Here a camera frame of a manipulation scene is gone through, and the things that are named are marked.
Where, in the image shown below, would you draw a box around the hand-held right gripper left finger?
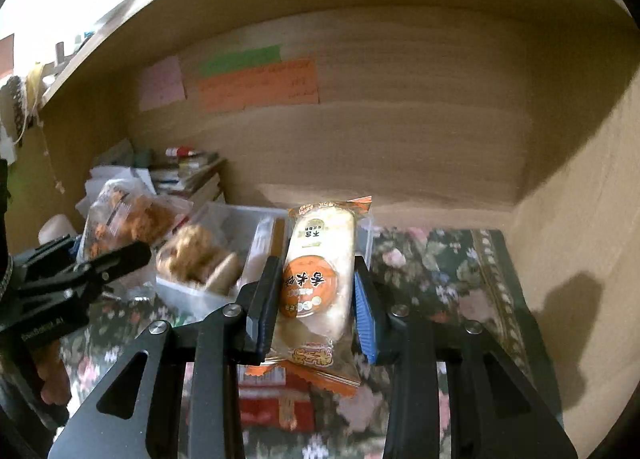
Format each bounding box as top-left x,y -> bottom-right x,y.
47,255 -> 285,459

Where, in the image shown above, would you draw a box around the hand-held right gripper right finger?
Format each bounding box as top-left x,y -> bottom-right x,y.
352,255 -> 578,459

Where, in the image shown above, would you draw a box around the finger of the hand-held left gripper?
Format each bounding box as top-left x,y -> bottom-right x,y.
65,240 -> 152,300
12,234 -> 78,272

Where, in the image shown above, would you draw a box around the clear fried snack packet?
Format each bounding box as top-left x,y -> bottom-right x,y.
80,178 -> 193,270

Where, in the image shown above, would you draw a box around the orange rice cracker packet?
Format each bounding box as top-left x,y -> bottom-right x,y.
245,196 -> 373,399

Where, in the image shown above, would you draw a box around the clear plastic container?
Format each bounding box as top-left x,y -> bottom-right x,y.
155,202 -> 376,325

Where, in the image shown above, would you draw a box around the person's left hand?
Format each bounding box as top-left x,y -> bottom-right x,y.
37,336 -> 72,405

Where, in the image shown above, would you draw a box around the white paper roll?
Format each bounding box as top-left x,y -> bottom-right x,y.
39,214 -> 78,246

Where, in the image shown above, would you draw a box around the clear cookie packet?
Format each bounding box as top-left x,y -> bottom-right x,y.
156,222 -> 241,295

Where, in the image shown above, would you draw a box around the red snack packet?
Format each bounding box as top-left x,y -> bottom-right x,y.
237,364 -> 316,432

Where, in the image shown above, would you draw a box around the floral tablecloth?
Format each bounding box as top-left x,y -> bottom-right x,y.
50,226 -> 566,459

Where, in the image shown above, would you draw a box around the white papers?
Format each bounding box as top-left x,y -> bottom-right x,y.
75,139 -> 161,220

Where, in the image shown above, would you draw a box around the stack of books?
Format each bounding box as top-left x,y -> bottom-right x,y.
150,152 -> 226,205

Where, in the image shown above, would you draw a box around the patterned headband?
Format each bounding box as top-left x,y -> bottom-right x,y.
0,75 -> 31,145

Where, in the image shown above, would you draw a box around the yellow hair band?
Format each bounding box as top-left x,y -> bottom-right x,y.
25,62 -> 48,110

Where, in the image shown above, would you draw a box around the pink sticky note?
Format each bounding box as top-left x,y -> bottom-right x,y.
139,56 -> 187,112

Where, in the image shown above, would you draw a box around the orange sticky note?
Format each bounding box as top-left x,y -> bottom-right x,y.
197,56 -> 321,113

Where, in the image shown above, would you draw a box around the green sticky note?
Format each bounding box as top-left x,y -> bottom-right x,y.
199,45 -> 283,77

